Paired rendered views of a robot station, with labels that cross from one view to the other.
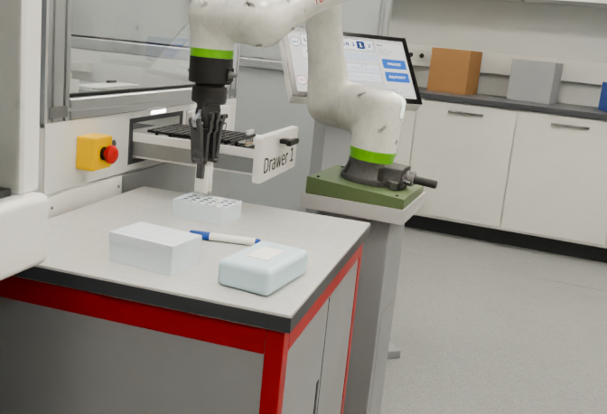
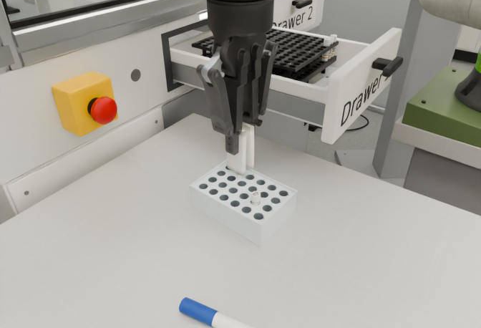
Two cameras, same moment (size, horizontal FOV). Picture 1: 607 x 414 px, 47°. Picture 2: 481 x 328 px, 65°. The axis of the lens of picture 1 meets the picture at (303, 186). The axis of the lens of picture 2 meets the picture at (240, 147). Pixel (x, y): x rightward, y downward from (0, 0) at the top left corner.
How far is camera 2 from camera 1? 110 cm
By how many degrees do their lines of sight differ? 28
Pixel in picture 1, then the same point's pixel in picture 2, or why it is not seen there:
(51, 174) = (8, 152)
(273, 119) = not seen: outside the picture
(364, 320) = not seen: hidden behind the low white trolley
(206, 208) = (234, 215)
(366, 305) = not seen: hidden behind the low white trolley
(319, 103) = not seen: outside the picture
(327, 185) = (436, 119)
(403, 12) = not seen: outside the picture
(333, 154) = (430, 26)
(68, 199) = (59, 169)
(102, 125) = (106, 55)
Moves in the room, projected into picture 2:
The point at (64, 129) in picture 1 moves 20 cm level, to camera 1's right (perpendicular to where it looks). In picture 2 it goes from (16, 84) to (149, 108)
